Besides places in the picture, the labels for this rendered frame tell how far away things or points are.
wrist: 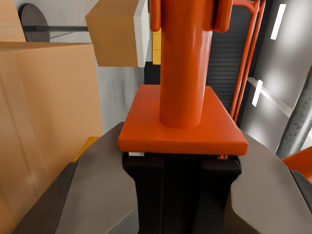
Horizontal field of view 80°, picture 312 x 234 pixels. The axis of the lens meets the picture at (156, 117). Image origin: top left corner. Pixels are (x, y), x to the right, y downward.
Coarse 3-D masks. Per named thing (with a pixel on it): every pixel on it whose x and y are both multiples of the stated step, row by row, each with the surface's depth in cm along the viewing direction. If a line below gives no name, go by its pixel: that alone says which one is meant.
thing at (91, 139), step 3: (90, 138) 30; (93, 138) 30; (96, 138) 30; (87, 141) 29; (90, 141) 29; (93, 141) 29; (84, 144) 29; (87, 144) 29; (90, 144) 29; (84, 147) 28; (87, 147) 28; (81, 150) 27; (81, 153) 27; (78, 156) 26; (75, 159) 26
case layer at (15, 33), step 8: (0, 0) 74; (8, 0) 78; (0, 8) 74; (8, 8) 78; (0, 16) 74; (8, 16) 78; (16, 16) 82; (0, 24) 74; (8, 24) 78; (16, 24) 82; (0, 32) 74; (8, 32) 78; (16, 32) 82; (0, 40) 74; (8, 40) 78; (16, 40) 82; (24, 40) 87
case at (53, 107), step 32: (0, 64) 14; (32, 64) 17; (64, 64) 22; (0, 96) 14; (32, 96) 17; (64, 96) 22; (96, 96) 33; (0, 128) 14; (32, 128) 17; (64, 128) 23; (96, 128) 34; (0, 160) 14; (32, 160) 17; (64, 160) 23; (0, 192) 14; (32, 192) 17; (0, 224) 14
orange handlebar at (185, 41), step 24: (168, 0) 7; (192, 0) 7; (216, 0) 7; (168, 24) 7; (192, 24) 7; (216, 24) 7; (168, 48) 8; (192, 48) 7; (168, 72) 8; (192, 72) 8; (168, 96) 9; (192, 96) 8; (168, 120) 9; (192, 120) 9
